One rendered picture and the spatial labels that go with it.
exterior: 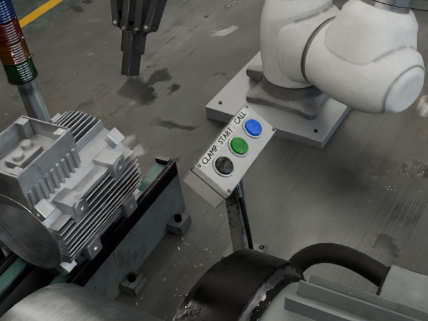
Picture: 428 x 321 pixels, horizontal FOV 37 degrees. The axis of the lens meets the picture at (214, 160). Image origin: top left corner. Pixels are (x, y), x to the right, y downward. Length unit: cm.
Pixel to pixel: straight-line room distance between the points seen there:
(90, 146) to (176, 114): 55
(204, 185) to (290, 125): 51
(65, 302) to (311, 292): 36
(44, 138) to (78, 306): 38
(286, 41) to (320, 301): 98
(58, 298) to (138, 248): 47
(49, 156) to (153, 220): 31
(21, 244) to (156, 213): 26
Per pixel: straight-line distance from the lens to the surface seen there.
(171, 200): 123
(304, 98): 146
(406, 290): 48
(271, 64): 142
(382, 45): 123
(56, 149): 96
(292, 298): 41
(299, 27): 134
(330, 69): 128
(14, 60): 134
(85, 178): 100
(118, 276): 115
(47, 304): 72
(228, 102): 150
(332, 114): 146
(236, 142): 99
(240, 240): 113
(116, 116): 159
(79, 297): 74
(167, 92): 164
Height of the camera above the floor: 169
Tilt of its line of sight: 40 degrees down
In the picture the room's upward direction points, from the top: 9 degrees counter-clockwise
